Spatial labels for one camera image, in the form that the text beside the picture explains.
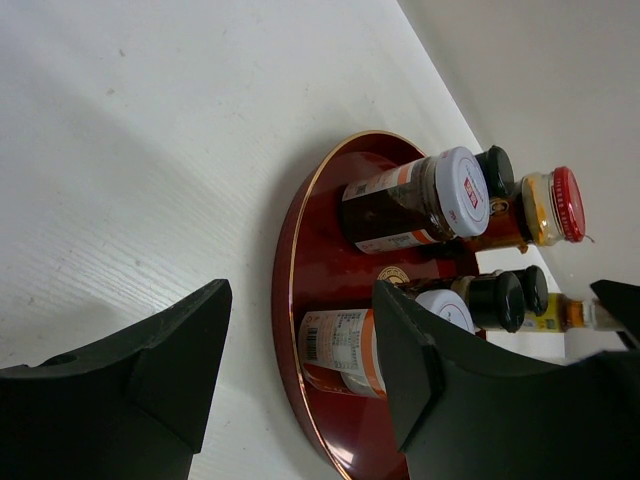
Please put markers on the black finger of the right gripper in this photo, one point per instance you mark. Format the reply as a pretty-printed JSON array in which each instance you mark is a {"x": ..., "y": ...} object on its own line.
[{"x": 621, "y": 300}]

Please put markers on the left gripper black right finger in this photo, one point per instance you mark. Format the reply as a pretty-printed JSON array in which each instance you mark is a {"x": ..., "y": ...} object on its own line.
[{"x": 463, "y": 408}]

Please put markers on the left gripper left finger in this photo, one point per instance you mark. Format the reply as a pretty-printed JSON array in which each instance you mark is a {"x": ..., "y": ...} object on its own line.
[{"x": 133, "y": 405}]

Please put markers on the beige cap yellow bottle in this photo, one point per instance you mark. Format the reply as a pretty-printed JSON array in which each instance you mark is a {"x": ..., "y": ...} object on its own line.
[{"x": 562, "y": 314}]

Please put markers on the red lid sauce jar back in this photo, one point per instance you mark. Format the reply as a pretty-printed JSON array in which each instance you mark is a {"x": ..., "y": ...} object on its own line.
[{"x": 542, "y": 210}]

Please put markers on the white lid pink jar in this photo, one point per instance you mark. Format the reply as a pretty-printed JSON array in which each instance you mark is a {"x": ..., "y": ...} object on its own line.
[{"x": 338, "y": 353}]

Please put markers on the small black cap spice bottle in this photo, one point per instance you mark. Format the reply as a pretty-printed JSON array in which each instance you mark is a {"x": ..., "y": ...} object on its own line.
[{"x": 497, "y": 170}]

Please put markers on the white lid dark jar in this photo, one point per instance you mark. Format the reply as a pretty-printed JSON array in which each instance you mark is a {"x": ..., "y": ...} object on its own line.
[{"x": 431, "y": 200}]

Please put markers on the red round tray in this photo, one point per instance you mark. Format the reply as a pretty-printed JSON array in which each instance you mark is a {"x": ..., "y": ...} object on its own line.
[{"x": 316, "y": 268}]

